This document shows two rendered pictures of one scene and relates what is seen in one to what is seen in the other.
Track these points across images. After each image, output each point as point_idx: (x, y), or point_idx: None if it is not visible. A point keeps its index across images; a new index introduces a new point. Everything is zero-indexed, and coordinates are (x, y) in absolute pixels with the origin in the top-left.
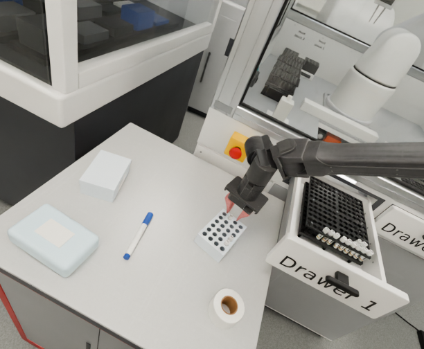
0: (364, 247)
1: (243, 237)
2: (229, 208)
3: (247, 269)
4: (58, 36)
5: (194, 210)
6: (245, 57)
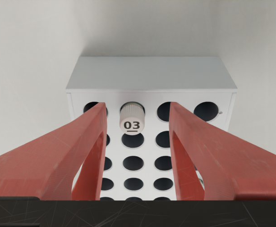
0: None
1: (232, 61)
2: (99, 190)
3: None
4: None
5: None
6: None
